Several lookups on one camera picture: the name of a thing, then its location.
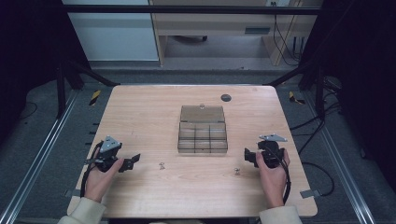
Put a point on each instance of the person's left hand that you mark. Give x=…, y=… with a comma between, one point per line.
x=98, y=183

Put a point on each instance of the white cabinet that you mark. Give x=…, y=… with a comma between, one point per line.
x=115, y=34

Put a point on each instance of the clear plastic compartment box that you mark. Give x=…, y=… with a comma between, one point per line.
x=202, y=137

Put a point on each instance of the light wooden desk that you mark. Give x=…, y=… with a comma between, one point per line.
x=214, y=28

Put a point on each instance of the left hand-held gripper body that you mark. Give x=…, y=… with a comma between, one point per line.
x=109, y=146

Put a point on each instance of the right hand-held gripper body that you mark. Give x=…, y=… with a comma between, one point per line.
x=271, y=152

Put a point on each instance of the black metal crossbar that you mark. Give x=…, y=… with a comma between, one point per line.
x=186, y=9

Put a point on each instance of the small silver metal piece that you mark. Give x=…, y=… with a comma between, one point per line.
x=162, y=166
x=237, y=171

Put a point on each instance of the person's right hand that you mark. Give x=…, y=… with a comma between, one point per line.
x=274, y=183

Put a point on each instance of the yellow black striped tape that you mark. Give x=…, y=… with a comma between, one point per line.
x=95, y=97
x=294, y=98

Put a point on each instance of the aluminium floor rail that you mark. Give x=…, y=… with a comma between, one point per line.
x=342, y=174
x=40, y=158

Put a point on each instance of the grey metal table bracket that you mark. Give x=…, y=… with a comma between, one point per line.
x=69, y=193
x=310, y=193

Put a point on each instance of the black metal frame strut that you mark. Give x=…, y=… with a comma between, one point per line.
x=61, y=90
x=319, y=90

